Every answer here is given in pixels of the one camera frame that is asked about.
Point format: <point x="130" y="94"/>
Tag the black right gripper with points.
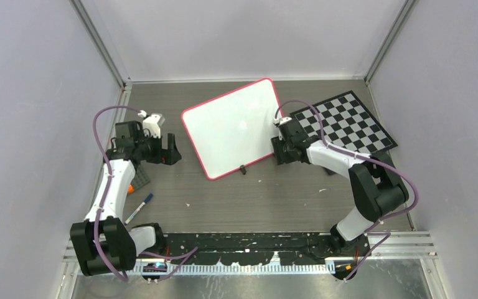
<point x="281" y="157"/>

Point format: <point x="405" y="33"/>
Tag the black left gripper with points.
<point x="172" y="154"/>

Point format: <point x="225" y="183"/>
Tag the pink framed whiteboard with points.
<point x="234" y="129"/>

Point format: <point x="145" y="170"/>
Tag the white marker pen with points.
<point x="134" y="213"/>

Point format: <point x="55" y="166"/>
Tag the blue marker cap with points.
<point x="148" y="198"/>

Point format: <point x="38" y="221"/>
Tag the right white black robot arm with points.
<point x="377" y="190"/>

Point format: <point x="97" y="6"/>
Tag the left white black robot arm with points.
<point x="102" y="243"/>

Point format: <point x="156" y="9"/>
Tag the grey studded building plate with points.
<point x="140" y="179"/>

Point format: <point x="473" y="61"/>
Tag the black white checkerboard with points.
<point x="347" y="123"/>

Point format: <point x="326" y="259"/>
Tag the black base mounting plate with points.
<point x="249" y="249"/>

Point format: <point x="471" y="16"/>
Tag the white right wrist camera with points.
<point x="280" y="121"/>

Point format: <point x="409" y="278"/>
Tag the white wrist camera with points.
<point x="280" y="121"/>
<point x="152" y="125"/>

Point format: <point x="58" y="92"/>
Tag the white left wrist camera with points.
<point x="152" y="125"/>

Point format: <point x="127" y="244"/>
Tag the white slotted cable rail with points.
<point x="271" y="268"/>

